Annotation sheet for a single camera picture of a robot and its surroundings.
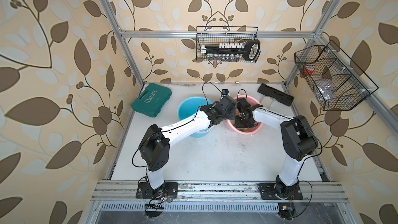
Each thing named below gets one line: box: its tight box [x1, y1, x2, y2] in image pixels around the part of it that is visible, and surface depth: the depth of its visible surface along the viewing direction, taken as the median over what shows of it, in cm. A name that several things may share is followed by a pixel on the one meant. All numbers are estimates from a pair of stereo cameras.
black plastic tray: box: [257, 83, 295, 107], surface depth 114 cm
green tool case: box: [130, 82, 173, 118], surface depth 107 cm
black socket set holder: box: [201, 39, 261, 62], surface depth 86 cm
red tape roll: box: [303, 65, 315, 75], surface depth 88 cm
